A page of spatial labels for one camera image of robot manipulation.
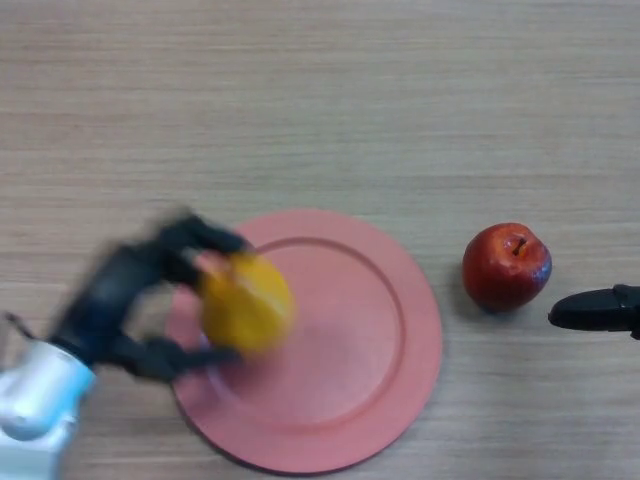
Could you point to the pink round plate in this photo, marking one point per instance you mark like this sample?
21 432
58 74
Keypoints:
340 350

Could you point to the yellow pear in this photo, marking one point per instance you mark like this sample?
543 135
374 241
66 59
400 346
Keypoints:
247 305

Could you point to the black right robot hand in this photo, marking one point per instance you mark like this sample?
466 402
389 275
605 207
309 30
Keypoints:
595 312

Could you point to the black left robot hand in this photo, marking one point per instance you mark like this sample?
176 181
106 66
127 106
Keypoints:
105 300

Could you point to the red apple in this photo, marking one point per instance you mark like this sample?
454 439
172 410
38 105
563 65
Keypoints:
500 275

